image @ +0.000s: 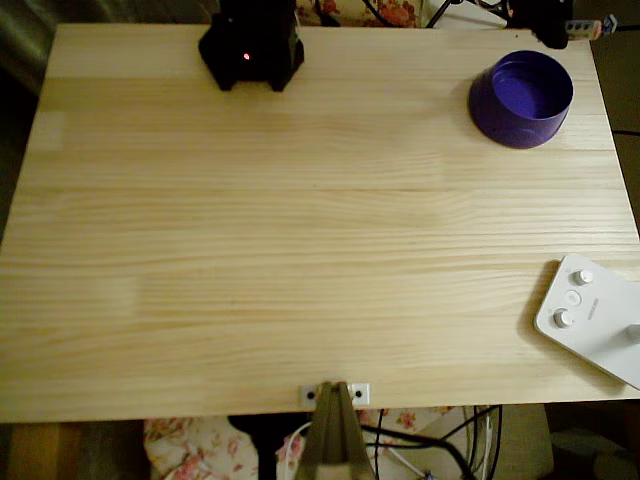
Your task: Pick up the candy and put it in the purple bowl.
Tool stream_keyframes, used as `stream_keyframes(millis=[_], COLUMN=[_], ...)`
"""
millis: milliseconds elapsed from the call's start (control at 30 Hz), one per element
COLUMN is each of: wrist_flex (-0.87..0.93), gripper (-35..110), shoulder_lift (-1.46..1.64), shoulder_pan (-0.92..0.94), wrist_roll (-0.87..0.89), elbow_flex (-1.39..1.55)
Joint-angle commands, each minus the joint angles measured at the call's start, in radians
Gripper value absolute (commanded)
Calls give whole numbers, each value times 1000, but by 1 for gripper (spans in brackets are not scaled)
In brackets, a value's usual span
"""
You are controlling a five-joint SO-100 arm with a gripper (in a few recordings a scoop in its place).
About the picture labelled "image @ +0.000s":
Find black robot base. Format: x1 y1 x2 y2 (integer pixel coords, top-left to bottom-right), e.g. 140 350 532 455
197 0 306 93

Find purple bowl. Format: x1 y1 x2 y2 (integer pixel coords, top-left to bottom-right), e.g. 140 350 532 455
467 48 576 150

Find floral fabric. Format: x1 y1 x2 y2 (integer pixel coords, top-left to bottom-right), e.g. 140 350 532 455
294 0 424 27
143 405 481 480

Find white lamp base with knobs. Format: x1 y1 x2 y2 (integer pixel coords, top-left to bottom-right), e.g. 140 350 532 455
533 253 640 391

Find dark leather sofa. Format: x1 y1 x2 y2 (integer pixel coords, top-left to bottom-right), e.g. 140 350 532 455
0 0 211 96

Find thin black cable bundle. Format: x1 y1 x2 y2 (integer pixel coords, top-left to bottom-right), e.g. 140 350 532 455
464 403 504 480

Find thick black cable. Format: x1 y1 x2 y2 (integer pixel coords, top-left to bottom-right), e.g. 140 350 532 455
359 423 476 480

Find white mounting bracket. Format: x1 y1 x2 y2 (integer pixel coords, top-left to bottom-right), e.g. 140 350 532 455
298 382 372 405

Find white cable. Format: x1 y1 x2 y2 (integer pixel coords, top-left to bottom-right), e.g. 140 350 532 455
276 421 312 480

